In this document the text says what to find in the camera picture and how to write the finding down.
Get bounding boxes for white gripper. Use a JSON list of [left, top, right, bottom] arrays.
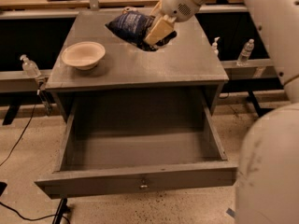
[[144, 0, 207, 46]]

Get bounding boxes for blue chip bag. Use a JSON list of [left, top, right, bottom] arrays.
[[106, 11, 177, 51]]

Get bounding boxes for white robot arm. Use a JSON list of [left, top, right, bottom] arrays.
[[153, 0, 299, 224]]

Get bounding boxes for grey drawer cabinet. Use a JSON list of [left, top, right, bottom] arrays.
[[46, 8, 228, 109]]

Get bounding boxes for open grey top drawer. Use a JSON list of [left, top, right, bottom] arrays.
[[36, 91, 237, 199]]

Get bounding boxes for brass drawer knob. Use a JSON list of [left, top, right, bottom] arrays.
[[139, 179, 149, 190]]

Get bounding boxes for brown soda can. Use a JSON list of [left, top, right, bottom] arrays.
[[122, 7, 137, 14]]

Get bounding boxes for right sanitizer pump bottle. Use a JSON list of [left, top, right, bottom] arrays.
[[211, 37, 220, 56]]

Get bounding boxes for sanitizer pump bottle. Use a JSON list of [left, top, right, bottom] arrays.
[[211, 37, 220, 56], [20, 54, 41, 78]]

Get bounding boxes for white paper bowl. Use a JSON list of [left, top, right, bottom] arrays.
[[61, 41, 106, 70]]

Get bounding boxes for clear plastic water bottle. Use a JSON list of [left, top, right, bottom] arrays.
[[236, 39, 254, 66]]

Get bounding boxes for left sanitizer pump bottle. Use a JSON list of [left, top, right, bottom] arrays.
[[20, 54, 41, 78]]

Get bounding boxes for grey metal rail bench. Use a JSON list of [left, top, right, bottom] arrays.
[[0, 59, 282, 125]]

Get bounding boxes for black floor cable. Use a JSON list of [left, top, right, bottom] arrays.
[[0, 103, 71, 224]]

